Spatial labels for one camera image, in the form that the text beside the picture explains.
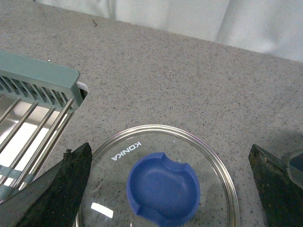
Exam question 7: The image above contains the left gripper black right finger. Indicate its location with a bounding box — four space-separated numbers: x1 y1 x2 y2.
249 144 303 227

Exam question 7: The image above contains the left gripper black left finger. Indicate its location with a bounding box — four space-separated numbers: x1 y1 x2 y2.
0 142 92 227

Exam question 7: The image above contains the glass lid blue knob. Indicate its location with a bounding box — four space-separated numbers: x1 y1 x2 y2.
74 125 240 227

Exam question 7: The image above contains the light blue plate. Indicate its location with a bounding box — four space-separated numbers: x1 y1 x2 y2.
282 151 303 189

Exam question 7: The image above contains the steel sink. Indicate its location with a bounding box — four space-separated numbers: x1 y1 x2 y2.
0 76 85 192

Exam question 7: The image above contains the green metal dish rack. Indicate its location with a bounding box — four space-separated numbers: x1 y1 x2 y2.
0 51 83 201

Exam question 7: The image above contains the white curtain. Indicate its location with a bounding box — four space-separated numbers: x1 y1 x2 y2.
45 0 303 61

